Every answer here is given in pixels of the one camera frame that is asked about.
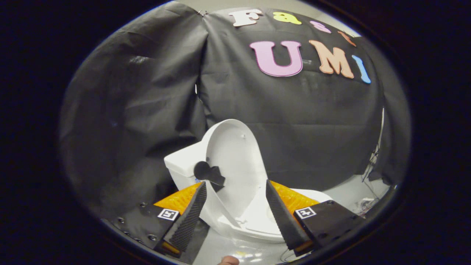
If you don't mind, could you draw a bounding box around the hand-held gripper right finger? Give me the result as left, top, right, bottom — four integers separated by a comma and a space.
265, 180, 366, 257

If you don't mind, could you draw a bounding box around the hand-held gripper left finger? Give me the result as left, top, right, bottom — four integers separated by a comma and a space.
101, 181, 207, 258

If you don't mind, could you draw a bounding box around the black lid grip tab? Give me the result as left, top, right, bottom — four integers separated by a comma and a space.
194, 161, 226, 187

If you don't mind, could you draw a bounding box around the white toilet lid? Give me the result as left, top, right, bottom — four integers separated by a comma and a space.
201, 119, 269, 229

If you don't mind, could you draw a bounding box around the black backdrop cloth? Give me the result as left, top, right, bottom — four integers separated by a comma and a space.
59, 2, 411, 221

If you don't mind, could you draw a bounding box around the thin black floor cable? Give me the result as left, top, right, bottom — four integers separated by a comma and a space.
280, 248, 307, 263

